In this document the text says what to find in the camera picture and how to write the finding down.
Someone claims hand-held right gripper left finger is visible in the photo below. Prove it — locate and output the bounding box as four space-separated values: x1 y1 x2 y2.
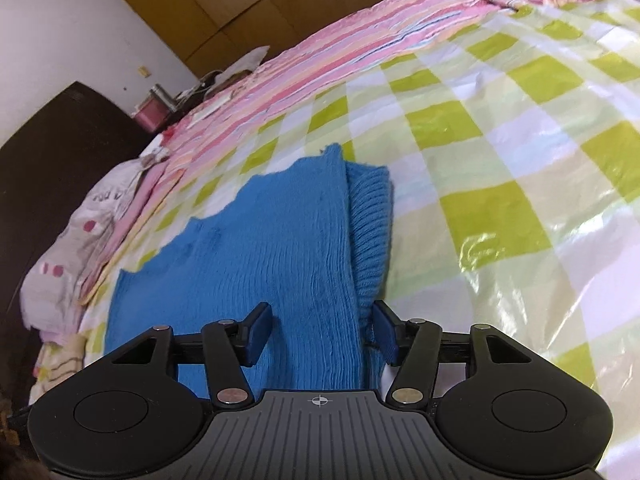
107 302 274 407

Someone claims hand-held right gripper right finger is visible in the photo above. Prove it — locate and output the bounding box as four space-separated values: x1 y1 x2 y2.
372 300 532 407

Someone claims blue striped knit sweater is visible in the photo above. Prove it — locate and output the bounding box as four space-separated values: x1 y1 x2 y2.
103 144 396 396

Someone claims grey pillow with pink dots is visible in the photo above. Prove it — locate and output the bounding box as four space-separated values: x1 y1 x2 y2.
20 155 168 336

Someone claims tan striped folded cloth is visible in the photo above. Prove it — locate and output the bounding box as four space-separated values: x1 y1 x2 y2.
32 334 90 401

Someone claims green checked bed sheet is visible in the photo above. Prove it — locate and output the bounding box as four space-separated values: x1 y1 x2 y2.
75 0 640 480

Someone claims pink storage box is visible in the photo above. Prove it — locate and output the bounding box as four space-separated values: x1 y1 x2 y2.
132 96 173 133

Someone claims steel thermos bottle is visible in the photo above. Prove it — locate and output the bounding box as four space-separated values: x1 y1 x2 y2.
150 84 177 112

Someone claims grey cloth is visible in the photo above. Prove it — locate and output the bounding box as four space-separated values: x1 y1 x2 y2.
220 46 271 81

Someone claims dark wooden headboard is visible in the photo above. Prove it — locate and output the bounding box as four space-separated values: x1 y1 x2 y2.
0 80 157 406

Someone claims pink striped blanket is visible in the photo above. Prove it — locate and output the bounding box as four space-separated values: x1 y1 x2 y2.
80 0 516 306

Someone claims wooden wardrobe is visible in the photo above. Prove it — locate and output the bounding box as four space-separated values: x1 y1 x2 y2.
85 0 426 81

